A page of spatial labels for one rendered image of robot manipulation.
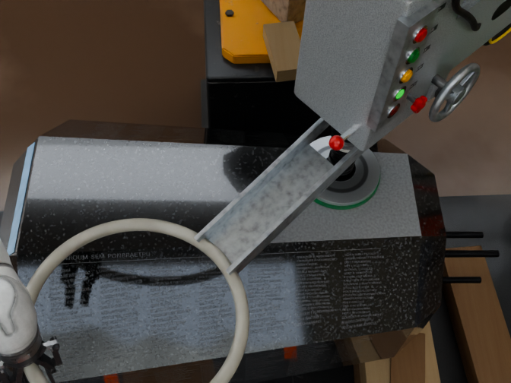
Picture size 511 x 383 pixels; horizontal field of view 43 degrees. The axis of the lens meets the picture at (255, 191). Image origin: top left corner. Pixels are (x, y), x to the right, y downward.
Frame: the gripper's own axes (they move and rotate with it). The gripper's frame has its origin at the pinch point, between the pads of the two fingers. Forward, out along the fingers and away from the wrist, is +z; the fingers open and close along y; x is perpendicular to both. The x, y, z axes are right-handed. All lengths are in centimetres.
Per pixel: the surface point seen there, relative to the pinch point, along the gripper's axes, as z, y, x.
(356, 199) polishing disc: -7, 85, 7
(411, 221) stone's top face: -5, 96, -4
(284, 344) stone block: 17, 57, -12
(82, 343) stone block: 17.9, 11.6, 10.9
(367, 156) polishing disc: -8, 95, 17
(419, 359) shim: 57, 107, -24
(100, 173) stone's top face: -1, 31, 44
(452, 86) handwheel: -49, 95, 2
